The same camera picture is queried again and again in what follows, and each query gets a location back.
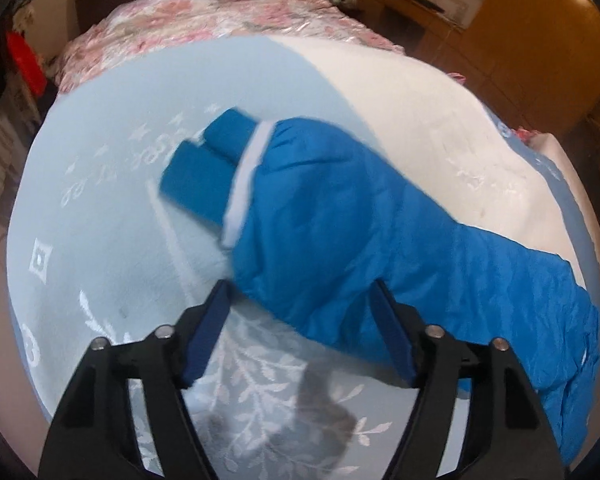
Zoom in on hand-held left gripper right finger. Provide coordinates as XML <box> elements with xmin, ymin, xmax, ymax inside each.
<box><xmin>369</xmin><ymin>280</ymin><xmax>567</xmax><ymax>480</ymax></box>

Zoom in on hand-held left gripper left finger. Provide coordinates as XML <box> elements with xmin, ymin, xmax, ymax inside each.
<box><xmin>39</xmin><ymin>280</ymin><xmax>233</xmax><ymax>480</ymax></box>

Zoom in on blue padded jacket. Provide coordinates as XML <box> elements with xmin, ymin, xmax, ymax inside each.
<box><xmin>159</xmin><ymin>107</ymin><xmax>600</xmax><ymax>466</ymax></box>

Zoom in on light blue and white blanket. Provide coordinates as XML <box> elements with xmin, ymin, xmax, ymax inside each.
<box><xmin>5</xmin><ymin>35</ymin><xmax>600</xmax><ymax>480</ymax></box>

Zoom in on pink floral quilt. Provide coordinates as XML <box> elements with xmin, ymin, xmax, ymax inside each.
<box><xmin>55</xmin><ymin>0</ymin><xmax>406</xmax><ymax>96</ymax></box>

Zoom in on wooden desk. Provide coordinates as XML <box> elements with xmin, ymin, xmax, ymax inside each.
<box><xmin>357</xmin><ymin>0</ymin><xmax>473</xmax><ymax>68</ymax></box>

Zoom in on red bag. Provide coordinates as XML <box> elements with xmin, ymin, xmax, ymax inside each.
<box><xmin>5</xmin><ymin>30</ymin><xmax>48</xmax><ymax>98</ymax></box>

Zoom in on wooden wardrobe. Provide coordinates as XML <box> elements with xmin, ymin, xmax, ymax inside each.
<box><xmin>462</xmin><ymin>0</ymin><xmax>600</xmax><ymax>136</ymax></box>

